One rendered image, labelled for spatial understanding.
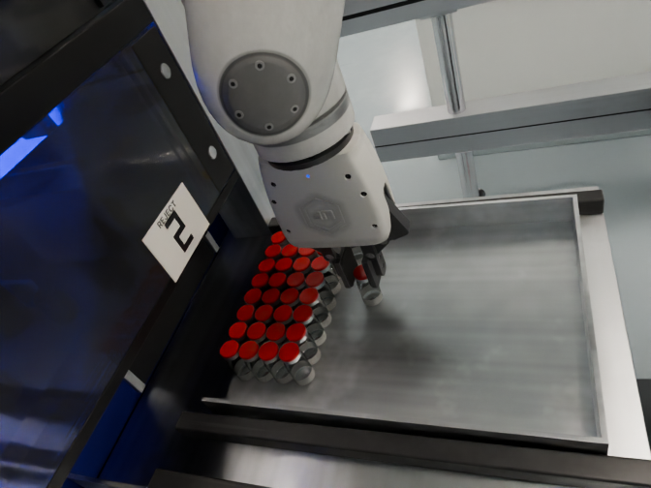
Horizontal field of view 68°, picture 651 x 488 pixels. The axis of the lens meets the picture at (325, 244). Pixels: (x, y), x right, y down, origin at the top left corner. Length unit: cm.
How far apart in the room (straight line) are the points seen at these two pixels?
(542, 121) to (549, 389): 106
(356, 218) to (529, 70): 167
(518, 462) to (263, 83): 31
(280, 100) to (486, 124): 120
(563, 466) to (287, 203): 29
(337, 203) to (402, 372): 17
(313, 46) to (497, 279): 34
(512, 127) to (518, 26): 59
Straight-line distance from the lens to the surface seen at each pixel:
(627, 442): 44
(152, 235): 49
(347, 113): 37
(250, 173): 64
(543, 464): 41
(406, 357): 48
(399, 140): 148
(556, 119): 144
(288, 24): 25
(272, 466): 48
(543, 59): 202
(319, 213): 41
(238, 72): 26
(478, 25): 195
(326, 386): 49
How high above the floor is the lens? 128
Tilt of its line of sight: 40 degrees down
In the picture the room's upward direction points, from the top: 25 degrees counter-clockwise
